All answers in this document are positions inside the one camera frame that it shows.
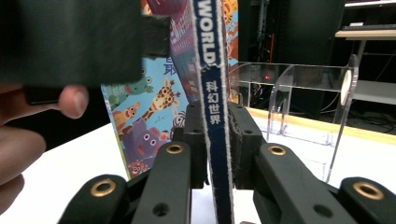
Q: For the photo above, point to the white metal frame desk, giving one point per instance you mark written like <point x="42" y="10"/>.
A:
<point x="373" y="91"/>

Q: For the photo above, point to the purple magazine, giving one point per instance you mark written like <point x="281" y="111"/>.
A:
<point x="214" y="109"/>

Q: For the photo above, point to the black equipment rack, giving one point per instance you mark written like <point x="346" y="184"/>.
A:
<point x="305" y="31"/>

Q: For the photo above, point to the white table cover sheet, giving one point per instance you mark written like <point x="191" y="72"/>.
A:
<point x="68" y="174"/>

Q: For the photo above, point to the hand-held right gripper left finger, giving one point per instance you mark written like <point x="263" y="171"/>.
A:
<point x="196" y="149"/>

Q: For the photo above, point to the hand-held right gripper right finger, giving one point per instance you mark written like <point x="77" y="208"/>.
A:
<point x="244" y="146"/>

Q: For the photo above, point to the light blue picture book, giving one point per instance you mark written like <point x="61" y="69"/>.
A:
<point x="146" y="124"/>

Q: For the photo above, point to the black keyboard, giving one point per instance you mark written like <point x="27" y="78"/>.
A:
<point x="370" y="27"/>

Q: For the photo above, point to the clear acrylic book rack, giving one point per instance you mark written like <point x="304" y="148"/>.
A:
<point x="311" y="93"/>

